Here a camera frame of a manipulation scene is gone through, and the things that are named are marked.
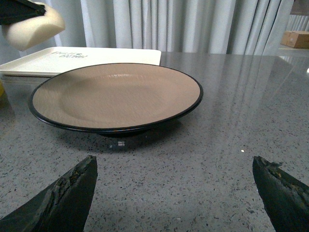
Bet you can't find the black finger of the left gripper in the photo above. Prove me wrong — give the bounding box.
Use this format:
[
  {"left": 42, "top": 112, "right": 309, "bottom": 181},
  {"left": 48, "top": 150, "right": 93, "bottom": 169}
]
[{"left": 0, "top": 0, "right": 46, "bottom": 25}]

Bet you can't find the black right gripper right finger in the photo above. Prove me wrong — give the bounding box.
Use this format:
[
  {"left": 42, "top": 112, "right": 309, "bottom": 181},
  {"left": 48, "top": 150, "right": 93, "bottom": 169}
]
[{"left": 253, "top": 156, "right": 309, "bottom": 232}]

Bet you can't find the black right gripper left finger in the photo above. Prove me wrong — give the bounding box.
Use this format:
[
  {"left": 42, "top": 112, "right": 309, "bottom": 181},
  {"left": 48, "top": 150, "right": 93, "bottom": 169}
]
[{"left": 0, "top": 156, "right": 98, "bottom": 232}]

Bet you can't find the white steamed bun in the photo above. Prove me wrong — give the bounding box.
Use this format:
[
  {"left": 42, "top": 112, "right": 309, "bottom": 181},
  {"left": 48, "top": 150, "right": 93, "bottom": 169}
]
[{"left": 0, "top": 1, "right": 65, "bottom": 51}]

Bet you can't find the beige plate with black rim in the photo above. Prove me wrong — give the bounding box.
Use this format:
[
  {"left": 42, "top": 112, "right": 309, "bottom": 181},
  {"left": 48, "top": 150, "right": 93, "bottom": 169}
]
[{"left": 28, "top": 63, "right": 203, "bottom": 136}]

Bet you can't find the white rectangular tray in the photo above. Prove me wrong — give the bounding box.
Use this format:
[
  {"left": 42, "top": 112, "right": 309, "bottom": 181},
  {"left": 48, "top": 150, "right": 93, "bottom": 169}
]
[{"left": 0, "top": 47, "right": 161, "bottom": 77}]

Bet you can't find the yellow rimmed bamboo steamer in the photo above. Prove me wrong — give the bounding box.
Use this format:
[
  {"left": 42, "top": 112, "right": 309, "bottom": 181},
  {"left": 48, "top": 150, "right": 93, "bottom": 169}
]
[{"left": 0, "top": 82, "right": 4, "bottom": 97}]

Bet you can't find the brown cardboard box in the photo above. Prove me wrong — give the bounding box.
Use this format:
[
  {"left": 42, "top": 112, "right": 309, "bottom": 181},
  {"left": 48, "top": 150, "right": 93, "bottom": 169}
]
[{"left": 281, "top": 31, "right": 309, "bottom": 49}]

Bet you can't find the grey pleated curtain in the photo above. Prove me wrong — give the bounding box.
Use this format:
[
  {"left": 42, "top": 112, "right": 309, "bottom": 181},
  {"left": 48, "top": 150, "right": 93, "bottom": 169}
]
[{"left": 0, "top": 0, "right": 295, "bottom": 56}]

